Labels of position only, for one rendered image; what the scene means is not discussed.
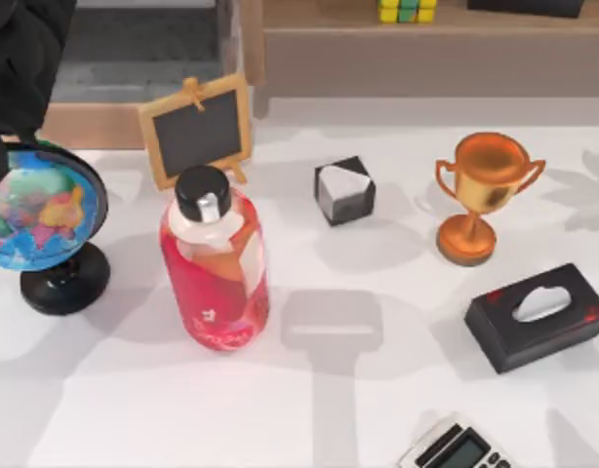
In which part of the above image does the blue globe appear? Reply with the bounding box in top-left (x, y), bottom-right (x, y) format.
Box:
top-left (0, 135), bottom-right (112, 317)

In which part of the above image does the pale wooden drawer front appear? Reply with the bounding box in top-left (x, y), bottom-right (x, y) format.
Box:
top-left (38, 100), bottom-right (150, 150)

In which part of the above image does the grey pierced drawer inside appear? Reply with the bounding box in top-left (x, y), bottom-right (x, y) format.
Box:
top-left (48, 0), bottom-right (244, 104)

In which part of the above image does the wooden framed blackboard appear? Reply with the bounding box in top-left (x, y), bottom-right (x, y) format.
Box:
top-left (137, 71), bottom-right (255, 192)

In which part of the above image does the red bottle with black cap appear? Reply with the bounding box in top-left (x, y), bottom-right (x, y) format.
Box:
top-left (158, 165), bottom-right (271, 353)

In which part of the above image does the black and white cube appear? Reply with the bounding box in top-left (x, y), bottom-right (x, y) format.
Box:
top-left (313, 155), bottom-right (377, 228)

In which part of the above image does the yellow and green puzzle cube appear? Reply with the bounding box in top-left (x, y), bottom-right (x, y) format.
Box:
top-left (377, 0), bottom-right (438, 25)

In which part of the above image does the wooden open shelf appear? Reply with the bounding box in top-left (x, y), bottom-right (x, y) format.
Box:
top-left (240, 0), bottom-right (599, 118)

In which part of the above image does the golden bronze trophy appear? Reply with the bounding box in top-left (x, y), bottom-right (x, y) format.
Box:
top-left (434, 132), bottom-right (547, 267)

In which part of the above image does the grey calculator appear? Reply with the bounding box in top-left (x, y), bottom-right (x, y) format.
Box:
top-left (397, 422), bottom-right (525, 468)

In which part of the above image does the black tissue box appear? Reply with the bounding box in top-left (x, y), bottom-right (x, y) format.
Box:
top-left (463, 262), bottom-right (599, 375)

